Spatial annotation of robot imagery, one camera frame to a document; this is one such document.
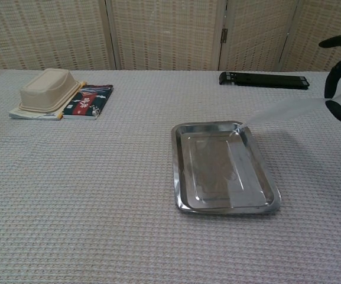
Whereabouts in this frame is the white book with yellow spine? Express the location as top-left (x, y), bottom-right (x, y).
top-left (8, 79), bottom-right (87, 121)

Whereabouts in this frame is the white waffle weave tablecloth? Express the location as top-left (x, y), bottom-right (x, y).
top-left (0, 69), bottom-right (341, 284)

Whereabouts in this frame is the beige plastic food container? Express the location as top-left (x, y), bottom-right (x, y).
top-left (18, 67), bottom-right (82, 114)

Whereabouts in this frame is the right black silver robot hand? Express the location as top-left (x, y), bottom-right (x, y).
top-left (319, 33), bottom-right (341, 128)

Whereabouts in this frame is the black folding stand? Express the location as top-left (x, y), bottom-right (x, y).
top-left (219, 71), bottom-right (310, 91)

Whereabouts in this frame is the woven bamboo screen panel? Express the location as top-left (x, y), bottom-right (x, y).
top-left (219, 0), bottom-right (300, 72)
top-left (0, 0), bottom-right (113, 72)
top-left (279, 0), bottom-right (341, 73)
top-left (106, 0), bottom-right (227, 71)

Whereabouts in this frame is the dark patterned Japanese book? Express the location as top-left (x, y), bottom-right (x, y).
top-left (61, 84), bottom-right (114, 121)

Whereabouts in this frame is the stainless steel tray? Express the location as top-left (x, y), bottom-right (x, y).
top-left (171, 120), bottom-right (282, 216)

